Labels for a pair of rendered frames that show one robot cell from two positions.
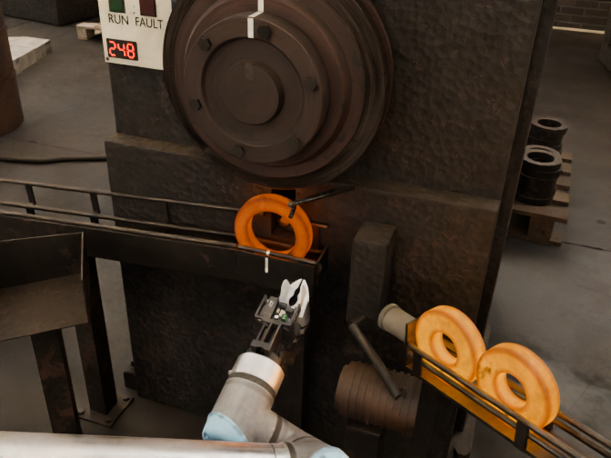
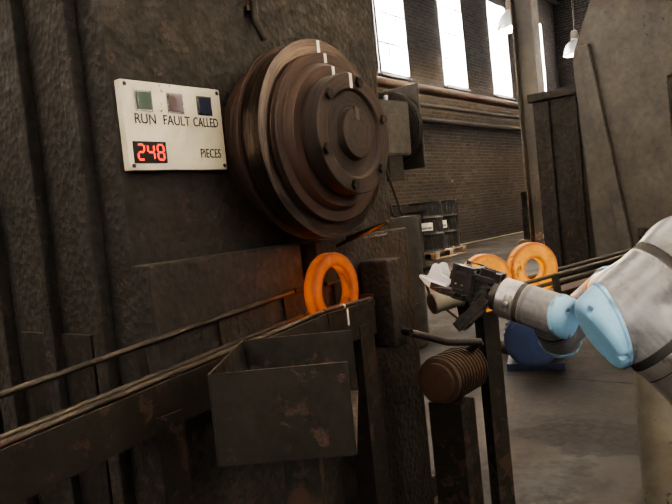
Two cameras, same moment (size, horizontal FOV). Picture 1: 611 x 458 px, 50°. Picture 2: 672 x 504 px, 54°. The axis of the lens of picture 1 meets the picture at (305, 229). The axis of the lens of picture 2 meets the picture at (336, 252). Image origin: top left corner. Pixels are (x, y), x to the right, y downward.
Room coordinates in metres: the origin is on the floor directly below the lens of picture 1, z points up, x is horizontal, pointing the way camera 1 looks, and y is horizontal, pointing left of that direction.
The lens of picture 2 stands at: (0.71, 1.60, 0.93)
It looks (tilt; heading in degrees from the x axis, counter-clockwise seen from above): 3 degrees down; 290
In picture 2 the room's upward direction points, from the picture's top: 6 degrees counter-clockwise
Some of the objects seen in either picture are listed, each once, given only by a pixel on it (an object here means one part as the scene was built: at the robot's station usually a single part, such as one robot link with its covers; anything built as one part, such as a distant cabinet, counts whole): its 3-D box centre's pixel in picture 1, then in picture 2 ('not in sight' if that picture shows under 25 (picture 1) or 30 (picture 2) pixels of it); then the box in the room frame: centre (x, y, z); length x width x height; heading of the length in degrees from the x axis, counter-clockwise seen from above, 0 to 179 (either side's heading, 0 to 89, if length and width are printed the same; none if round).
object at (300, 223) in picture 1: (273, 232); (332, 289); (1.29, 0.07, 0.75); 0.18 x 0.03 x 0.18; 73
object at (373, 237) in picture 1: (371, 275); (384, 302); (1.22, -0.15, 0.68); 0.11 x 0.08 x 0.24; 162
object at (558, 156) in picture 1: (450, 146); not in sight; (3.09, -0.72, 0.22); 1.20 x 0.81 x 0.44; 70
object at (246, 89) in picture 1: (255, 91); (349, 134); (1.19, 0.10, 1.11); 0.28 x 0.06 x 0.28; 72
